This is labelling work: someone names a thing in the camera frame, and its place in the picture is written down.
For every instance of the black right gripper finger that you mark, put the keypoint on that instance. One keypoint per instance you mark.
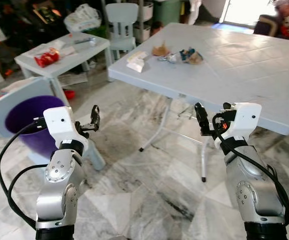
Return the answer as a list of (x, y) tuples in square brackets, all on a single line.
[(206, 131), (200, 114)]

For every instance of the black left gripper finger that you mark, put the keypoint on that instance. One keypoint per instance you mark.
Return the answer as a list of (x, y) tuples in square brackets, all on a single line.
[(96, 114), (91, 122)]

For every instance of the shiny snack wrapper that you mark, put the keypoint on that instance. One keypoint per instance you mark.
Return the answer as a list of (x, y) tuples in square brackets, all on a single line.
[(187, 56)]

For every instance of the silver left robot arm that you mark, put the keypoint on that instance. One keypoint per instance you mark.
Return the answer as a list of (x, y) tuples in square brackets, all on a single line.
[(59, 185)]

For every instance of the purple rubbish bin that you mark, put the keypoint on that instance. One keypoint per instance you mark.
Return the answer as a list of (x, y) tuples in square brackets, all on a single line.
[(29, 117)]

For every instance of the white crumpled paper trash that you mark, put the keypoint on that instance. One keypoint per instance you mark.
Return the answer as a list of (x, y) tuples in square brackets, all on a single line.
[(136, 61)]

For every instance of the brown crumpled paper trash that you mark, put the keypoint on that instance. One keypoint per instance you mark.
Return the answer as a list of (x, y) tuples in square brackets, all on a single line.
[(161, 50)]

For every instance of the red plastic floor item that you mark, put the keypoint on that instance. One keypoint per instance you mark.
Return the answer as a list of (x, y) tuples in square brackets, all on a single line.
[(69, 94)]

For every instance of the large pale blue plastic table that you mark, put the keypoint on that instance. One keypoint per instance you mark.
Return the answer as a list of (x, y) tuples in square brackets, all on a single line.
[(234, 65)]

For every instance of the small white plastic table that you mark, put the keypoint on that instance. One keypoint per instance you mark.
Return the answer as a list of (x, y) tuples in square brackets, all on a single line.
[(79, 52)]

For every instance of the white paper sheets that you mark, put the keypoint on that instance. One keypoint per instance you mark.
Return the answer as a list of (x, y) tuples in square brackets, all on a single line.
[(64, 50)]

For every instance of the red toy figure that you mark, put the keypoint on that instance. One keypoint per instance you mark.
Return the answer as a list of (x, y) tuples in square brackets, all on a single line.
[(47, 58)]

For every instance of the pale blue child chair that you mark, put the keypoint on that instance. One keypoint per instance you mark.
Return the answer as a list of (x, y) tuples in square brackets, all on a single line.
[(4, 97)]

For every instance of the white plastic bag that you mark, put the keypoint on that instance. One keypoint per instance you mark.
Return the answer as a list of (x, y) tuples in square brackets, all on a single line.
[(84, 19)]

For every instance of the pale green child chair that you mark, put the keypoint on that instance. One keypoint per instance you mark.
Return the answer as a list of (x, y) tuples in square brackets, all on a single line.
[(122, 17)]

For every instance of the green plastic container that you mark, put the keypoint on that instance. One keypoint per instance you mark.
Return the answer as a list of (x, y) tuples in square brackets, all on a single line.
[(167, 11)]

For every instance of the brown armchair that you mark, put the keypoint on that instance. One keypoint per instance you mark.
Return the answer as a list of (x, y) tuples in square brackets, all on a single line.
[(265, 26)]

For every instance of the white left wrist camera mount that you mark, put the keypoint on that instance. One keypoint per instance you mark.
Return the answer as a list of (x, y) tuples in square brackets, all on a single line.
[(59, 122)]

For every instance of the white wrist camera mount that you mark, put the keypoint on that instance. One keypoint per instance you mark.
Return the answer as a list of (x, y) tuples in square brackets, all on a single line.
[(244, 120), (59, 122)]

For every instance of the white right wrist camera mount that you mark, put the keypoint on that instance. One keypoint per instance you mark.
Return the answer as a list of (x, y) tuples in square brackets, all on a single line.
[(244, 120)]

